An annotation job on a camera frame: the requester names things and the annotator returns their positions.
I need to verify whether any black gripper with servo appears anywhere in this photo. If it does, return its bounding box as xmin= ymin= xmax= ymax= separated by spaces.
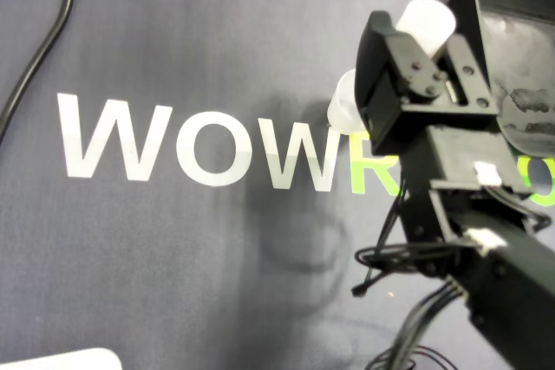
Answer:
xmin=356 ymin=12 xmax=498 ymax=155

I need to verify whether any grey metal tray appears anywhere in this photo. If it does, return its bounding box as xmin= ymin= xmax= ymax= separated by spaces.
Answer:
xmin=450 ymin=0 xmax=555 ymax=159

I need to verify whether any wide white plastic cup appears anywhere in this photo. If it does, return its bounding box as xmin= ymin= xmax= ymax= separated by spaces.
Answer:
xmin=327 ymin=68 xmax=369 ymax=135

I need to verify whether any dark grey WOWROBO mat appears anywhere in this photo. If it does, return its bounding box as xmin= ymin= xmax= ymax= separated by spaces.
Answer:
xmin=0 ymin=0 xmax=555 ymax=370

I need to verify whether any white desk lamp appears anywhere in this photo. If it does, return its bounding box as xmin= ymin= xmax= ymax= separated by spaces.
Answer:
xmin=0 ymin=347 xmax=122 ymax=370

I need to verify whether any thick black cable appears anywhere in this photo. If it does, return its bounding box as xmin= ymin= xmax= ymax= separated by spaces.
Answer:
xmin=0 ymin=0 xmax=86 ymax=146

